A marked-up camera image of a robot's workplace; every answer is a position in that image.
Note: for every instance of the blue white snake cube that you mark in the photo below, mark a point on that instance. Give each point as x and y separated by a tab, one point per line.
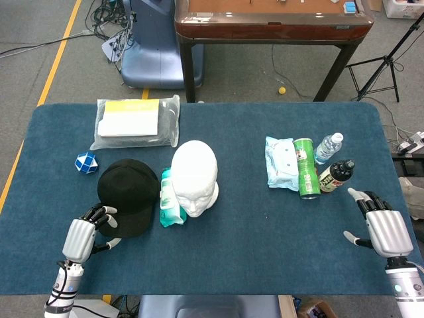
86	163

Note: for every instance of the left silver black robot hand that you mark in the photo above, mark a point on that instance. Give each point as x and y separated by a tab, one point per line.
79	238

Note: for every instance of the green chips can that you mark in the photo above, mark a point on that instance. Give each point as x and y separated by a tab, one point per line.
307	169

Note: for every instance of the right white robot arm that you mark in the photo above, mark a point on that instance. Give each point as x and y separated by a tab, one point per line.
407	288

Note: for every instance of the clear bag with yellow-white packet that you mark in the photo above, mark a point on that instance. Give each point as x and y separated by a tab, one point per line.
132	122

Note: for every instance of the small yellow ball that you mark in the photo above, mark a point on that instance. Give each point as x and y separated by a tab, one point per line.
282	90

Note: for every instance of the blue felt table mat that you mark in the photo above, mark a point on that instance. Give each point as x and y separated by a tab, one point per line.
238	238

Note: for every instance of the open cardboard box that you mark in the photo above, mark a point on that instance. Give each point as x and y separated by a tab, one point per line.
314	309

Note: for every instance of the black baseball cap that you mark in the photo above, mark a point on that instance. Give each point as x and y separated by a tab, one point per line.
132	189

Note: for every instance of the blue robot base with column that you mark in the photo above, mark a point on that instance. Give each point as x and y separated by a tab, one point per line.
152	49

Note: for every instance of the white foam mannequin head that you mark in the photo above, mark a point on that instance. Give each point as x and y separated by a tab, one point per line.
195	172

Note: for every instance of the blue tile blocks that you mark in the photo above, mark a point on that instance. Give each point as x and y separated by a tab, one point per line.
349	7

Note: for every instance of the white paper sheet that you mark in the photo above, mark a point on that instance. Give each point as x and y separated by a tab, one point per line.
96	308

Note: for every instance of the blue-grey robot chassis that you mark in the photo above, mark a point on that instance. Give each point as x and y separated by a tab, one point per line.
205	306

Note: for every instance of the grey beige shoe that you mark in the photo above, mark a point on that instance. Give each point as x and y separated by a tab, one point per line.
414	195

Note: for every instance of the light blue wet wipes pack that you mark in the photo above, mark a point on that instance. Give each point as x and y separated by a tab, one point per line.
281	162

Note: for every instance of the green wet wipes pack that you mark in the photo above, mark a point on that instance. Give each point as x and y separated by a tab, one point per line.
167	205

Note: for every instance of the black-capped drink bottle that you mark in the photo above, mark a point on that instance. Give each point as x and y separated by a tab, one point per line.
334	175

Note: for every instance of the white power strip with plugs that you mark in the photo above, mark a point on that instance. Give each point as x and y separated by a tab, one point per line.
111	48

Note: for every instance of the white storage box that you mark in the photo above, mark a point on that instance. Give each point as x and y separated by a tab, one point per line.
402	8

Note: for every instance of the clear water bottle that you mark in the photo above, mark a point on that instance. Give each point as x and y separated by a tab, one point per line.
326	149

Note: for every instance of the black tripod stand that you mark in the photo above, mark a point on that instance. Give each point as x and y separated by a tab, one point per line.
387	61

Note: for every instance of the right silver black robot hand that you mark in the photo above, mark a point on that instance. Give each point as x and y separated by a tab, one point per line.
389	233

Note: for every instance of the white grey power strip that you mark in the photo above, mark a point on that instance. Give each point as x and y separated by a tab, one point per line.
410	142

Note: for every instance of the brown mahjong table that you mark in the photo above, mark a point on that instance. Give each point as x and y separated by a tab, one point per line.
275	30

